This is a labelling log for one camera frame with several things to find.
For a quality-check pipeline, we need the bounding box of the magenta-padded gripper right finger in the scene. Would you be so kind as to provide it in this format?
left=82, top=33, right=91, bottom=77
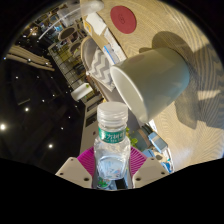
left=128, top=146, right=170, bottom=189

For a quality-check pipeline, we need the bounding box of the white rectangular box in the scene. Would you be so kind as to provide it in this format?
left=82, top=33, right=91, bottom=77
left=102, top=28, right=128, bottom=66

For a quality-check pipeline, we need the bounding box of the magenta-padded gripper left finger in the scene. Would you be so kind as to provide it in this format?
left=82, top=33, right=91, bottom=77
left=54, top=146, right=96, bottom=189

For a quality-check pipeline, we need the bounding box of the grey curved sofa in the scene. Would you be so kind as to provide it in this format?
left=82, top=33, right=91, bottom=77
left=79, top=34, right=148, bottom=134

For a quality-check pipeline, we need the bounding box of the white mug with green print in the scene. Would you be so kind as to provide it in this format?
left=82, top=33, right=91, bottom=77
left=109, top=47, right=191, bottom=124

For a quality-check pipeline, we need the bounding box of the grey zigzag cushion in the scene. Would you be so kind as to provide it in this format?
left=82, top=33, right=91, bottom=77
left=89, top=46, right=116, bottom=93

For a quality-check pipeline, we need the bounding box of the clear glass with straw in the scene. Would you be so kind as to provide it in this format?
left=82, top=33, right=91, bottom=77
left=38, top=0, right=105, bottom=41

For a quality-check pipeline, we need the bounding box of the group of dining chairs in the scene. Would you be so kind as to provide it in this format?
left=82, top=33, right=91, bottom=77
left=33, top=6, right=84, bottom=58

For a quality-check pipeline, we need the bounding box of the group of ceiling lights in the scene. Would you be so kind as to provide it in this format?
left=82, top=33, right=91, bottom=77
left=0, top=56, right=74, bottom=151

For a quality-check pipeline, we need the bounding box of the white round column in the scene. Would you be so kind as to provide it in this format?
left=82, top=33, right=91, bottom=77
left=70, top=82, right=94, bottom=102

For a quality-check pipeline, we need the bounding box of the white paper napkin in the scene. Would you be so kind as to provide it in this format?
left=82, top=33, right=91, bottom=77
left=84, top=12, right=108, bottom=36

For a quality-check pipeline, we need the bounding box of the flat round red coaster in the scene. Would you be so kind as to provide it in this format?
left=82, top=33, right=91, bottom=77
left=109, top=5, right=138, bottom=35

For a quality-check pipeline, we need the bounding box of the clear plastic water bottle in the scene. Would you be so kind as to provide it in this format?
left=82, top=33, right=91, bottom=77
left=93, top=101, right=132, bottom=191

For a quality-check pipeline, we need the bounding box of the small light blue box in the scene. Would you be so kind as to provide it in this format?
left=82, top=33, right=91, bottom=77
left=148, top=131, right=169, bottom=154

